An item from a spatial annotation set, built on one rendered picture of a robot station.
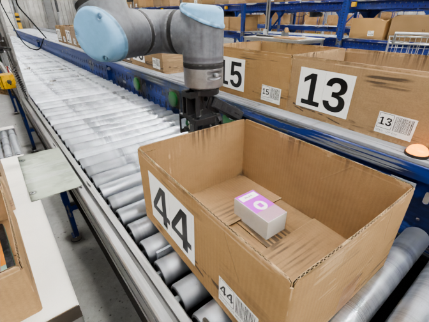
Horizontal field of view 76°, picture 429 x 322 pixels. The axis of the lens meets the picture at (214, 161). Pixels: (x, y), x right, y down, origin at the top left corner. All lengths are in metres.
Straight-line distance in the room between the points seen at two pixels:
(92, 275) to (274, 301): 1.33
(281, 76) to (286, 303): 0.69
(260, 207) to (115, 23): 0.43
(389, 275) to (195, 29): 0.58
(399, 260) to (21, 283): 0.63
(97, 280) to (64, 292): 1.02
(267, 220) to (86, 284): 1.18
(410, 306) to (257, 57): 0.74
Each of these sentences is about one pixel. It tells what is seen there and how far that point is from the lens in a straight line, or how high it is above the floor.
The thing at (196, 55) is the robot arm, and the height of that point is 1.08.
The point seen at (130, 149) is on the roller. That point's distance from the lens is 0.98.
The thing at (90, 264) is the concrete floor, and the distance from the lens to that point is 1.66.
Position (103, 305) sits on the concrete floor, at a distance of 1.48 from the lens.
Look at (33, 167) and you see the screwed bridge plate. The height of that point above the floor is 0.75.
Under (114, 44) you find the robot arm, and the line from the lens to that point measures 0.54.
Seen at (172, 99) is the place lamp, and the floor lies 0.81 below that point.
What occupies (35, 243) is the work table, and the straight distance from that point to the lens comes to 0.67.
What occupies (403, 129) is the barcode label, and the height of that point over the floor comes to 0.92.
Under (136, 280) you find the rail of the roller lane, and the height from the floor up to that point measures 0.74.
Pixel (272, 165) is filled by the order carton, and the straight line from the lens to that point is 0.67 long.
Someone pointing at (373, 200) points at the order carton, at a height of 0.86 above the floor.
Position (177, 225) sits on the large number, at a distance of 0.49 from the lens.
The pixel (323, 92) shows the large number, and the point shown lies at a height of 0.97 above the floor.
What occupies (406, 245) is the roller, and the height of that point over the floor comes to 0.75.
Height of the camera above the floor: 1.15
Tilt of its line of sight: 28 degrees down
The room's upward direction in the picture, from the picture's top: straight up
